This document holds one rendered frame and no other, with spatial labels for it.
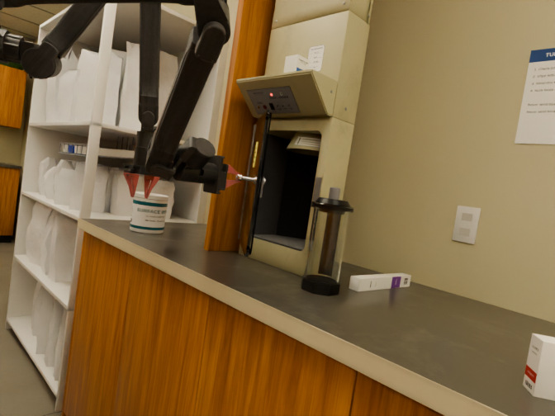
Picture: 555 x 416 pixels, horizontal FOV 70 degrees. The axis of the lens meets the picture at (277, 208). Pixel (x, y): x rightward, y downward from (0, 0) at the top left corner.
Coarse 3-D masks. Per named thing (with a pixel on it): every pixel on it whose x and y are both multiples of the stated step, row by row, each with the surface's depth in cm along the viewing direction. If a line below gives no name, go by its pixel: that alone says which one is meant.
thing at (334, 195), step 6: (330, 192) 100; (336, 192) 100; (318, 198) 101; (324, 198) 99; (330, 198) 100; (336, 198) 100; (330, 204) 97; (336, 204) 97; (342, 204) 98; (348, 204) 99
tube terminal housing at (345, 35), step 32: (288, 32) 127; (320, 32) 117; (352, 32) 113; (352, 64) 115; (352, 96) 117; (288, 128) 124; (320, 128) 115; (352, 128) 119; (320, 160) 114; (320, 192) 113; (256, 256) 130; (288, 256) 120
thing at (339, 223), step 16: (320, 208) 97; (352, 208) 99; (320, 224) 98; (336, 224) 97; (320, 240) 98; (336, 240) 98; (320, 256) 98; (336, 256) 98; (304, 272) 102; (320, 272) 98; (336, 272) 99
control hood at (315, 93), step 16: (240, 80) 124; (256, 80) 119; (272, 80) 115; (288, 80) 111; (304, 80) 107; (320, 80) 106; (304, 96) 111; (320, 96) 108; (256, 112) 130; (304, 112) 116; (320, 112) 111
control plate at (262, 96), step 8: (264, 88) 119; (272, 88) 117; (280, 88) 115; (288, 88) 113; (256, 96) 124; (264, 96) 121; (280, 96) 117; (288, 96) 115; (256, 104) 127; (264, 104) 124; (280, 104) 120; (296, 104) 115; (272, 112) 125; (280, 112) 122; (288, 112) 120; (296, 112) 118
